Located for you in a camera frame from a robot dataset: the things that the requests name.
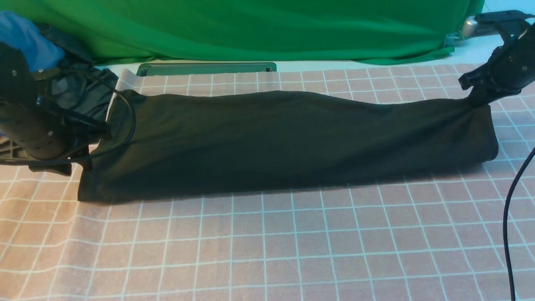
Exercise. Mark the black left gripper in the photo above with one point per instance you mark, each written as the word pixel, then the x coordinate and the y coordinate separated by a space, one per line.
pixel 56 148

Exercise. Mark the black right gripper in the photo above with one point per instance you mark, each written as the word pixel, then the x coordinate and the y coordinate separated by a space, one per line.
pixel 509 69

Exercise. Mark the dark gray long-sleeved shirt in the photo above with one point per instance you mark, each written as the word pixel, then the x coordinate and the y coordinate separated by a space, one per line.
pixel 197 146

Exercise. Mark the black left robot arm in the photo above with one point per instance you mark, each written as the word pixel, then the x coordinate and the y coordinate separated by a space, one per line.
pixel 39 132

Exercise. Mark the dark gray crumpled garment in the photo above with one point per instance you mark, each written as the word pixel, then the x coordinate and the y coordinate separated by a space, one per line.
pixel 77 92

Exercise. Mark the metal binder clip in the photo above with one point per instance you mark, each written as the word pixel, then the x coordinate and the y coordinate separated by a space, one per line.
pixel 453 39

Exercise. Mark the green plastic tray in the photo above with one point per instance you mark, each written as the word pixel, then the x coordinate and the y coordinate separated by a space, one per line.
pixel 178 69

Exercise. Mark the blue garment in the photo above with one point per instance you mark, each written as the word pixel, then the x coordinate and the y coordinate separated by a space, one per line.
pixel 22 34

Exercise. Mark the green backdrop cloth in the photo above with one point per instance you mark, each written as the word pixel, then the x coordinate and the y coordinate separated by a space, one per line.
pixel 378 32

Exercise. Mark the pink grid-patterned tablecloth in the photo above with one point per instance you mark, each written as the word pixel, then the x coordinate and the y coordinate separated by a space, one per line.
pixel 429 238

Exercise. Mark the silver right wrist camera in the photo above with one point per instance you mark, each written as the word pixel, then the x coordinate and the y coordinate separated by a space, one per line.
pixel 493 23

